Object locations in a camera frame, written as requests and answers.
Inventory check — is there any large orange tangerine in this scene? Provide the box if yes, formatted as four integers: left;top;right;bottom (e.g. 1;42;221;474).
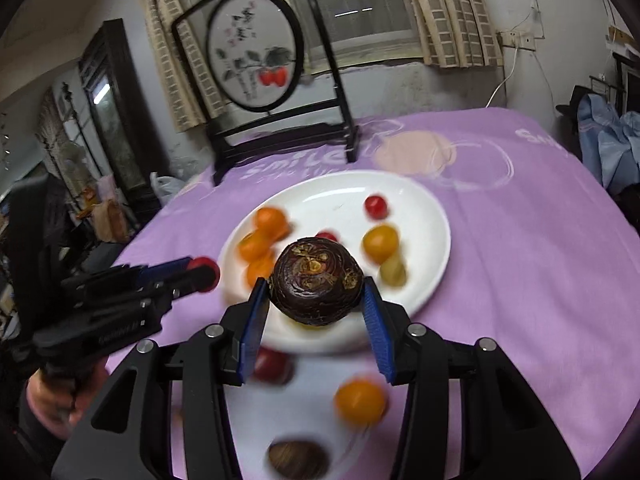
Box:
245;254;274;288

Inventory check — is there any large dark mangosteen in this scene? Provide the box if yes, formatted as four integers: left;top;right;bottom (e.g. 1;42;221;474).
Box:
269;237;364;325

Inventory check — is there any small red cherry tomato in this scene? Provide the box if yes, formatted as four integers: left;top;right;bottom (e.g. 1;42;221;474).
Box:
316;231;338;242

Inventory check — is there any yellow-orange round fruit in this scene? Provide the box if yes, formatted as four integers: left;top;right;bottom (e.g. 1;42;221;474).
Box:
361;224;399;264

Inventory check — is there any olive yellow small fruit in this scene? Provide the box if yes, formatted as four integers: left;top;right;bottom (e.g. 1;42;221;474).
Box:
380;252;408;287

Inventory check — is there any green-yellow large fruit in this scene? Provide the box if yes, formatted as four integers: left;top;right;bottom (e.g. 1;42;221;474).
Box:
286;318;332;333

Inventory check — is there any person's left hand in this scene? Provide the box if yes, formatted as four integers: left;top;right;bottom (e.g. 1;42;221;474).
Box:
26;359;110;440

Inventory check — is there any white plastic bag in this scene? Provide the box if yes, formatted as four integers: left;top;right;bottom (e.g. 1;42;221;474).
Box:
150;172;186;206

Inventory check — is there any dark red plum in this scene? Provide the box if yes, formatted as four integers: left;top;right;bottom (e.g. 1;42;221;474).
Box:
253;347;295;385

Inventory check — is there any orange fruit right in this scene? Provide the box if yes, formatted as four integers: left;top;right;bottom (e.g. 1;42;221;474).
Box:
333;378;388;428

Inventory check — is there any dark framed mirror cabinet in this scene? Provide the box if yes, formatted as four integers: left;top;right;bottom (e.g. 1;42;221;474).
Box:
78;18;169;226

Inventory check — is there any purple table cloth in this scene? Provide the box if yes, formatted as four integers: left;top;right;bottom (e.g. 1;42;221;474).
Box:
104;106;634;480

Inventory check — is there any round painting black stand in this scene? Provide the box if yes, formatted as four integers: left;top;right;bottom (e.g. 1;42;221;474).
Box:
170;0;360;185

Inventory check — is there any left beige curtain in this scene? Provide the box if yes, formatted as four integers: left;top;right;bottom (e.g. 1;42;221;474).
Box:
141;0;224;131

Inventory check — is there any beige curtain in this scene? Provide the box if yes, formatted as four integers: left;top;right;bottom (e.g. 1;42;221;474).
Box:
141;0;224;131
410;0;503;68

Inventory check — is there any blue cloth pile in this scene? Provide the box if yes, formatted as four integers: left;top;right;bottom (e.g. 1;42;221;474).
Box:
577;93;639;195

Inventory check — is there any right beige curtain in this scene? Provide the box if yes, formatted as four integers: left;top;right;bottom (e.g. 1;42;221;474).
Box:
410;0;503;68

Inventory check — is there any white power cable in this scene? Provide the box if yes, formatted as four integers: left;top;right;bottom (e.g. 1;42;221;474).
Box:
484;46;519;110

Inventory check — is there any white wall socket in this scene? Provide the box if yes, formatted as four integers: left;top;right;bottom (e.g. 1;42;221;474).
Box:
500;30;536;52

